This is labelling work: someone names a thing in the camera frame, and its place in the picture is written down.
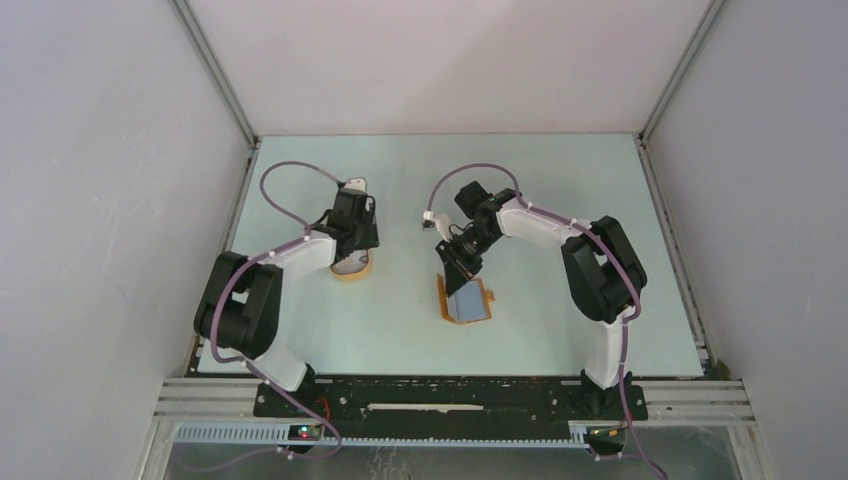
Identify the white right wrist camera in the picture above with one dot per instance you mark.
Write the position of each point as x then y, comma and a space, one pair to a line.
439, 223

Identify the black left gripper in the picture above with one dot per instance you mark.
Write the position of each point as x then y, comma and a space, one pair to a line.
370, 240

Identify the white slotted cable duct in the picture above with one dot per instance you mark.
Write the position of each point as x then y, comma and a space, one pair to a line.
270, 434

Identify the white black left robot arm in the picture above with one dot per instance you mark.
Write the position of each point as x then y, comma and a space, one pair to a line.
239, 311

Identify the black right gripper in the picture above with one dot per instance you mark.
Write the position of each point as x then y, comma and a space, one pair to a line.
459, 268

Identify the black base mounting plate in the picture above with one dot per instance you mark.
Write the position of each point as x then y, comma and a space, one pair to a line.
503, 407

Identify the beige oval plastic tray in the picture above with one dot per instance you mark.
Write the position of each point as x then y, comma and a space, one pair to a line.
359, 276

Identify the orange leather card holder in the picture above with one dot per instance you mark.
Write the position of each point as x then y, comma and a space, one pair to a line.
470, 304

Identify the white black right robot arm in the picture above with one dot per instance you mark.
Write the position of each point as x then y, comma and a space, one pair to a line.
604, 274

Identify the silver VIP card lower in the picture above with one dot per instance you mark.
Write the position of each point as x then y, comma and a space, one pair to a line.
351, 265

